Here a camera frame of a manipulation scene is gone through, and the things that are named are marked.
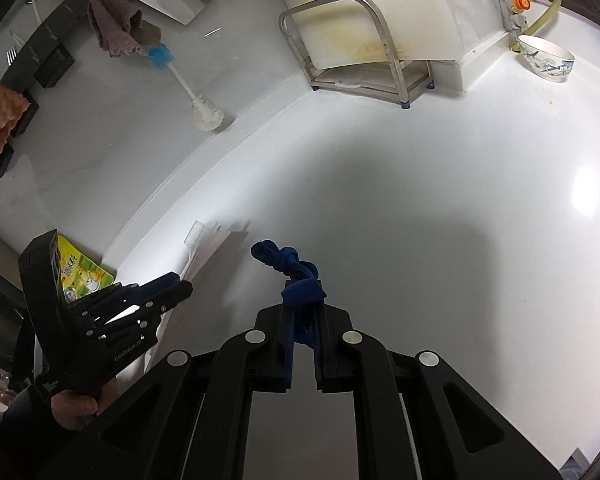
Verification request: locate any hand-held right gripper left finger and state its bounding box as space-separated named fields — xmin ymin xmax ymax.
xmin=45 ymin=305 xmax=293 ymax=480

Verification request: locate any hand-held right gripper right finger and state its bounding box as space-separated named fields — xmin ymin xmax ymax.
xmin=312 ymin=304 xmax=563 ymax=480

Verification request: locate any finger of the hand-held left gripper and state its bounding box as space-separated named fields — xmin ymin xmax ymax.
xmin=111 ymin=271 xmax=194 ymax=312
xmin=87 ymin=305 xmax=158 ymax=342

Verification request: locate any blue knotted strap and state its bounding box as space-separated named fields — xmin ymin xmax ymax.
xmin=250 ymin=240 xmax=328 ymax=348

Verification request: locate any person's left forearm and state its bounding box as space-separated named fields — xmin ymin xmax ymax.
xmin=0 ymin=382 xmax=56 ymax=480

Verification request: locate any person's left hand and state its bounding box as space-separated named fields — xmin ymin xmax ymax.
xmin=50 ymin=377 xmax=118 ymax=433

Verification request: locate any green yellow seasoning packet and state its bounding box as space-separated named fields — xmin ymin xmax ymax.
xmin=55 ymin=232 xmax=116 ymax=303

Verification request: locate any white bottle brush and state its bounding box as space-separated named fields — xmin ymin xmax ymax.
xmin=147 ymin=45 xmax=226 ymax=133

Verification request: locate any grey pink dish cloth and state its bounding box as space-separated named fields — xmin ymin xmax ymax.
xmin=87 ymin=0 xmax=163 ymax=58

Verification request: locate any steel cutting board rack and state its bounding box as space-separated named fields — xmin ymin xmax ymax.
xmin=278 ymin=0 xmax=437 ymax=110

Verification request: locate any white cutting board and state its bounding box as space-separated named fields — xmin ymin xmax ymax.
xmin=275 ymin=0 xmax=508 ymax=70

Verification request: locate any white patterned bowl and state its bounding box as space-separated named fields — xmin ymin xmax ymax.
xmin=516 ymin=34 xmax=577 ymax=83

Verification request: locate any black wall rail rack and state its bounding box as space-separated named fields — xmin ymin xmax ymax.
xmin=0 ymin=0 xmax=171 ymax=185

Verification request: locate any yellow gas hose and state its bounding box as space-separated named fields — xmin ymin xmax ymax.
xmin=522 ymin=0 xmax=563 ymax=37

